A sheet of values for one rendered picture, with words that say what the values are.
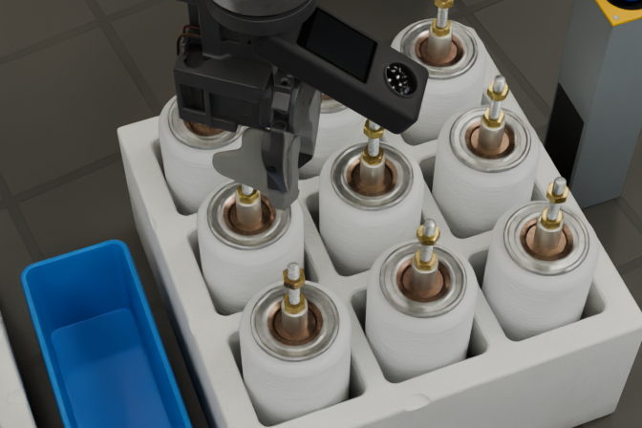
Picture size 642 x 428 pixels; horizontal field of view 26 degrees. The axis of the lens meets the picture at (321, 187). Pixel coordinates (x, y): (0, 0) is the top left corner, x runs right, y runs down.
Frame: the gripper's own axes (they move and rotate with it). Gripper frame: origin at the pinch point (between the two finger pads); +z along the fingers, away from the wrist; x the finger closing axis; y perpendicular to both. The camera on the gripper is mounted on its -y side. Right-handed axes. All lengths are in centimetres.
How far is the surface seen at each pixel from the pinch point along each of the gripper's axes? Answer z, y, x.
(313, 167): 28.6, 5.4, -21.1
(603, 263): 28.3, -23.7, -18.0
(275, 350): 20.9, 1.4, 3.2
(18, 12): 46, 51, -46
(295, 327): 20.0, 0.3, 1.1
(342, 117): 21.5, 3.0, -22.5
